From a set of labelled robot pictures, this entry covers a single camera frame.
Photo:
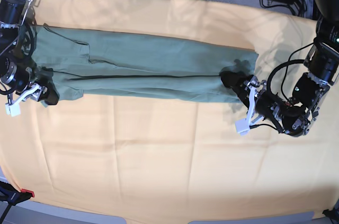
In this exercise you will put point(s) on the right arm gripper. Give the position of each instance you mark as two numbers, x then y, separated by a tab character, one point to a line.
20	79

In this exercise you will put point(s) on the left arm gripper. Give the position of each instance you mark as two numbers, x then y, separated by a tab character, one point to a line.
285	118

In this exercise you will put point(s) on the green T-shirt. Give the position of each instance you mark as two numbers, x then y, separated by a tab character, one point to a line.
80	62

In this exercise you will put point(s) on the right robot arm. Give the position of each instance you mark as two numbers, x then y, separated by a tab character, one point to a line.
18	41

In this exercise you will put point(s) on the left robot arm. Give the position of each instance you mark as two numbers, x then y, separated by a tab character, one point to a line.
321	63

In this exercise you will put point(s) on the yellow tablecloth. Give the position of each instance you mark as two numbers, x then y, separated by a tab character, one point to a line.
169	161

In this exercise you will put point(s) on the red black table clamp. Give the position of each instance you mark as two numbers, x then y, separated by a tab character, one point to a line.
12	197

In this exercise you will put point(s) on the black clamp right corner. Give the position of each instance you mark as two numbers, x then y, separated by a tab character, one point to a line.
332	214

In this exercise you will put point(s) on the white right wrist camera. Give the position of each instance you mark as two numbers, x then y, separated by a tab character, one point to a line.
12	110

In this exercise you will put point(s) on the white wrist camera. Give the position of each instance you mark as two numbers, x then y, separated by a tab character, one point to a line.
12	110
242	127

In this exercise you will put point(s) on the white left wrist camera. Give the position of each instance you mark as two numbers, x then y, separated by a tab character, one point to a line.
242	127

